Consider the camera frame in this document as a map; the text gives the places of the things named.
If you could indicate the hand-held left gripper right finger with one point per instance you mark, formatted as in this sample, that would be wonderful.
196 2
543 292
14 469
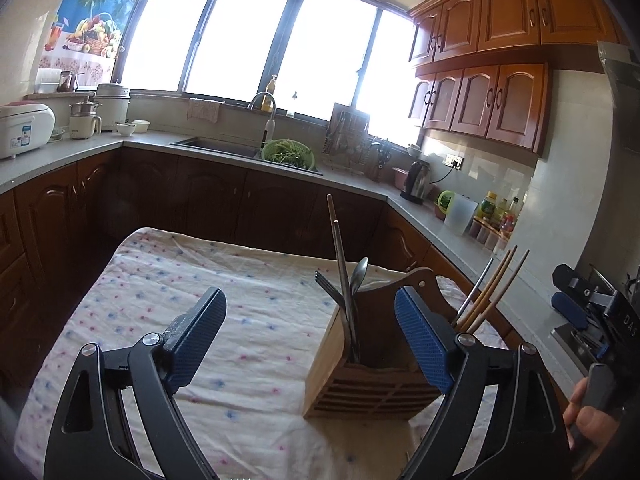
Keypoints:
422 340

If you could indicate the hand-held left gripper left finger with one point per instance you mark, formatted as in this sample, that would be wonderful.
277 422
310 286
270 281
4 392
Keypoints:
197 340

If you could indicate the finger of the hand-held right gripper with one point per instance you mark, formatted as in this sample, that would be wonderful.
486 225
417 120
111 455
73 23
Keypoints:
595 344
585 282

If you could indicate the wooden utensil holder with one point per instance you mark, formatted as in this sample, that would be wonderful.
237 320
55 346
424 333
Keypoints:
380 320

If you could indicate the metal chopstick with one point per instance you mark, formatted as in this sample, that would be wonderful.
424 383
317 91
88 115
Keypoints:
475 290

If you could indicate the wooden chopsticks group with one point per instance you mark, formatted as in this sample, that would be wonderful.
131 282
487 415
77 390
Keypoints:
510 272

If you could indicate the wooden chopstick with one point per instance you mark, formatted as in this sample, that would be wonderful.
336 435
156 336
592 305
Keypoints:
334 240
341 260
495 275

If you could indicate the steel spoon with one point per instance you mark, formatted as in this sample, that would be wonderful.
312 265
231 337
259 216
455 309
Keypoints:
361 270

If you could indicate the steel fork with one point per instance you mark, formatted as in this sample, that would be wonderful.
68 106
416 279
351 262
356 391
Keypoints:
330 285

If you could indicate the person's right hand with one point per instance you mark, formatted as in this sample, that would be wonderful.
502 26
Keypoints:
592 422

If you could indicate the white dotted tablecloth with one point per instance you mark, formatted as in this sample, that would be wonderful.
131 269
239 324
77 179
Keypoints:
200 280

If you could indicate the red sauce bottle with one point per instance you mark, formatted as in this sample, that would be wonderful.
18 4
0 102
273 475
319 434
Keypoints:
507 225

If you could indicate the row of spice jars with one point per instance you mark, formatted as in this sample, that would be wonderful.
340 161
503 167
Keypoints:
487 235

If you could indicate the yellow capped condiment bottle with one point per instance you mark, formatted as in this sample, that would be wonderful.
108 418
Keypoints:
488 207

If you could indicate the translucent plastic jug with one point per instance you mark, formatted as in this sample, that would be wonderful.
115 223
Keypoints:
460 215

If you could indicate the small green basket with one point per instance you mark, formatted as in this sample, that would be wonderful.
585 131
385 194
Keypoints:
444 202

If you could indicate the steel electric kettle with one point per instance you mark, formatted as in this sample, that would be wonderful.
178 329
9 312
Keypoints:
417 182

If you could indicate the pink container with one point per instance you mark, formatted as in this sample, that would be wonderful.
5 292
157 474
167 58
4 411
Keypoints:
401 179

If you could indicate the steel knife holder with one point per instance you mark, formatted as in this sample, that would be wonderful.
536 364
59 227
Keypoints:
380 160

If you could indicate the kitchen sink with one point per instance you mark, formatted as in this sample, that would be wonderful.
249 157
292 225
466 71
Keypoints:
220 147

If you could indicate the range hood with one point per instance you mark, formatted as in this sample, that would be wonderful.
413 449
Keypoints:
622 90

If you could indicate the green colander with vegetables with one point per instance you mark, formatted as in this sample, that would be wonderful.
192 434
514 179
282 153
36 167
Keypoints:
290 155

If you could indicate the white bowl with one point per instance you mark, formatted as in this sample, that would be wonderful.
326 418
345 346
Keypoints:
135 127

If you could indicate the dish rack with cutting board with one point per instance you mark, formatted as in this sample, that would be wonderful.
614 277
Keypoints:
347 130

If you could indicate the hanging dish towel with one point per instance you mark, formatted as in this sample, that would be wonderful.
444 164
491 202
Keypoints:
204 110

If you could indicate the steel faucet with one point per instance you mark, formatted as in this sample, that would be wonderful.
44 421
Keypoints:
270 120

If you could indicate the wooden upper cabinets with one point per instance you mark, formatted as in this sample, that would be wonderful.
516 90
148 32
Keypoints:
500 60

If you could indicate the large white steel cooker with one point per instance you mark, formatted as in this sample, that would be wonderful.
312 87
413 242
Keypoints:
113 107

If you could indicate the small white electric pot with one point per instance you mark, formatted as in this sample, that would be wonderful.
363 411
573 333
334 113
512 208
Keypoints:
84 120

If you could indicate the yellow dish soap bottle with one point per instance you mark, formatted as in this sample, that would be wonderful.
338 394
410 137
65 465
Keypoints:
270 95

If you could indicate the white rice cooker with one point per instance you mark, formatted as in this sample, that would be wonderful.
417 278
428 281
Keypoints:
22 130

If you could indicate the brown jar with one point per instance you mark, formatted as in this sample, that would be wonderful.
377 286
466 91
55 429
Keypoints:
67 82

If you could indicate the white storage box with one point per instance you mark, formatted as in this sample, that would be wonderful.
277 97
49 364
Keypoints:
47 82

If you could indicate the kitchen window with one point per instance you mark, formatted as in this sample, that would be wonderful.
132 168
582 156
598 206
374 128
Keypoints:
250 45

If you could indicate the wall socket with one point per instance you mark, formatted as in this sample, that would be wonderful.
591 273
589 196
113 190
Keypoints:
452 161

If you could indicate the fruit wall poster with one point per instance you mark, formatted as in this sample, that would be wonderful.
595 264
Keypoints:
95 20

